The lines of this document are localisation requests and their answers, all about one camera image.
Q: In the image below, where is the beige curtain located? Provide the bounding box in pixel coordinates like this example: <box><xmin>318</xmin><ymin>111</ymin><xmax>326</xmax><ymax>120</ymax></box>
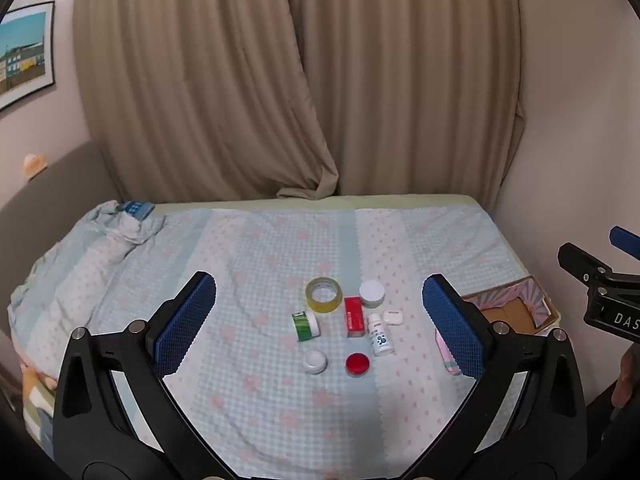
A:
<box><xmin>277</xmin><ymin>0</ymin><xmax>526</xmax><ymax>201</ymax></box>
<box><xmin>74</xmin><ymin>0</ymin><xmax>341</xmax><ymax>203</ymax></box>

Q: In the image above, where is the striped cloth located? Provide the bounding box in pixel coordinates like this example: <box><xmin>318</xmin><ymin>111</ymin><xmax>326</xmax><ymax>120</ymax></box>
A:
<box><xmin>21</xmin><ymin>365</ymin><xmax>57</xmax><ymax>458</ymax></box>

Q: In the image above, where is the cardboard box pink striped lining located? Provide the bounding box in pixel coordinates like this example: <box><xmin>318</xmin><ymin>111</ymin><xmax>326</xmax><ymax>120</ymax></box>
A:
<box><xmin>462</xmin><ymin>276</ymin><xmax>561</xmax><ymax>336</ymax></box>

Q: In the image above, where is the person's right hand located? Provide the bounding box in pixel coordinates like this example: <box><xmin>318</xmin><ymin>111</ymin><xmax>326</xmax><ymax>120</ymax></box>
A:
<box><xmin>612</xmin><ymin>350</ymin><xmax>640</xmax><ymax>411</ymax></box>

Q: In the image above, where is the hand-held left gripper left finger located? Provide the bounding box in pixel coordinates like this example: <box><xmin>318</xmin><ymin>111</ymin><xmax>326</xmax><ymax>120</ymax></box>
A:
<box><xmin>52</xmin><ymin>271</ymin><xmax>236</xmax><ymax>480</ymax></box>

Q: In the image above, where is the large white lid jar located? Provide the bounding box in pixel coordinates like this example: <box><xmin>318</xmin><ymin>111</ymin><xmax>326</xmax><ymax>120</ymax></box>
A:
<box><xmin>358</xmin><ymin>280</ymin><xmax>386</xmax><ymax>309</ymax></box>

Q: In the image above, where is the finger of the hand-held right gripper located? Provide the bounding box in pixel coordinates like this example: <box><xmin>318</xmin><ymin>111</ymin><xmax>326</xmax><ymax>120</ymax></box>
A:
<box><xmin>558</xmin><ymin>242</ymin><xmax>614</xmax><ymax>284</ymax></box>
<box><xmin>609</xmin><ymin>226</ymin><xmax>640</xmax><ymax>261</ymax></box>

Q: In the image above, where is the crumpled light blue blanket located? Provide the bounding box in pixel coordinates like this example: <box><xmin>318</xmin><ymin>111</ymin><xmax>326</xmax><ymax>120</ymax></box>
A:
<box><xmin>7</xmin><ymin>200</ymin><xmax>168</xmax><ymax>361</ymax></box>

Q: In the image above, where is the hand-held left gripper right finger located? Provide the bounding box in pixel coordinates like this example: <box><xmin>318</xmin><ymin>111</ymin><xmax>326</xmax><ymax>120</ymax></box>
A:
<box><xmin>405</xmin><ymin>274</ymin><xmax>588</xmax><ymax>480</ymax></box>

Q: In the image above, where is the green label jar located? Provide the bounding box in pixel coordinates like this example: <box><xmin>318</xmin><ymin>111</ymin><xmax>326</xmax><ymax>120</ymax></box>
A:
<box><xmin>291</xmin><ymin>310</ymin><xmax>321</xmax><ymax>343</ymax></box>

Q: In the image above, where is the blue patterned packet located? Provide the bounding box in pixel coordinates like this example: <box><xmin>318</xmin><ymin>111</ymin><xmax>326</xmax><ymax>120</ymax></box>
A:
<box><xmin>123</xmin><ymin>201</ymin><xmax>155</xmax><ymax>221</ymax></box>

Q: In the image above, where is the framed wall picture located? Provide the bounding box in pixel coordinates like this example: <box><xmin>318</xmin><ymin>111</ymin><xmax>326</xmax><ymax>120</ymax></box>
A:
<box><xmin>0</xmin><ymin>1</ymin><xmax>56</xmax><ymax>111</ymax></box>

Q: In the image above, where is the white bottle blue print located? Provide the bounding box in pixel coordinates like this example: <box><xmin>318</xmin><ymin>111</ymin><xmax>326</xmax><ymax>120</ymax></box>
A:
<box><xmin>367</xmin><ymin>313</ymin><xmax>393</xmax><ymax>357</ymax></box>

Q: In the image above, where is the padded headboard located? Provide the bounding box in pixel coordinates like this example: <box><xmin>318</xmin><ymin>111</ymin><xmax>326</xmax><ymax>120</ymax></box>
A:
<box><xmin>0</xmin><ymin>140</ymin><xmax>121</xmax><ymax>331</ymax></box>

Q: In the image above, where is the red carton box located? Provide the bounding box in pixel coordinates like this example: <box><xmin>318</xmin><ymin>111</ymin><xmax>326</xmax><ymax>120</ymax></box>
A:
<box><xmin>343</xmin><ymin>296</ymin><xmax>365</xmax><ymax>339</ymax></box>

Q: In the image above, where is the yellow tape roll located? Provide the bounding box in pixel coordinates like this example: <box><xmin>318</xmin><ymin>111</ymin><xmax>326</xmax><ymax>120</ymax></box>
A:
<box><xmin>305</xmin><ymin>277</ymin><xmax>343</xmax><ymax>314</ymax></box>

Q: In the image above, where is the red round lid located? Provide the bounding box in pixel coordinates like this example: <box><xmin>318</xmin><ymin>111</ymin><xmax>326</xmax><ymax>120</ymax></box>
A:
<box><xmin>345</xmin><ymin>353</ymin><xmax>372</xmax><ymax>378</ymax></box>

